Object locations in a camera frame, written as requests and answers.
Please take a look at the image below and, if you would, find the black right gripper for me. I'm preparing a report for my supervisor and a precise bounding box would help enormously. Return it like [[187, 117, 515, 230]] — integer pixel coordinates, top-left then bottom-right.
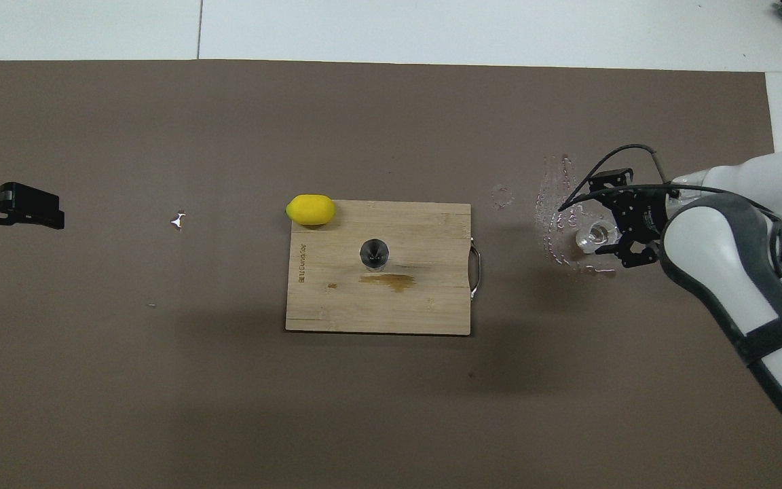
[[586, 167, 669, 270]]

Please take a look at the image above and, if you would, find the small clear glass cup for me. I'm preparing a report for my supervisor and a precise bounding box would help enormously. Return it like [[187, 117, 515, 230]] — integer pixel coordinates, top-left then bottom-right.
[[574, 217, 621, 255]]

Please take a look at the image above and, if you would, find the steel double jigger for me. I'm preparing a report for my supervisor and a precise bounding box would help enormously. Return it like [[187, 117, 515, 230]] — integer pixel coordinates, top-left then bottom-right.
[[358, 238, 389, 272]]

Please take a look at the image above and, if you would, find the wooden cutting board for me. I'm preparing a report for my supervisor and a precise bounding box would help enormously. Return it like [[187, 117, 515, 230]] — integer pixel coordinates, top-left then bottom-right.
[[285, 200, 482, 336]]

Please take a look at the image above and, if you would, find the yellow lemon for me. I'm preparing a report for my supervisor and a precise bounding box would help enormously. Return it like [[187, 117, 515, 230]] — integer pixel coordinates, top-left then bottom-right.
[[285, 194, 336, 226]]

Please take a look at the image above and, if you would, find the brown table mat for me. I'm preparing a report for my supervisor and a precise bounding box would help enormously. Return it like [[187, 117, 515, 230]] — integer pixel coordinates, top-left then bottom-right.
[[0, 60, 782, 489]]

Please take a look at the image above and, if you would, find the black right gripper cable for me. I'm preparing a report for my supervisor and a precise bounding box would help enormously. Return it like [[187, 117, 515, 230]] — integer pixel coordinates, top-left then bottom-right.
[[557, 144, 782, 272]]

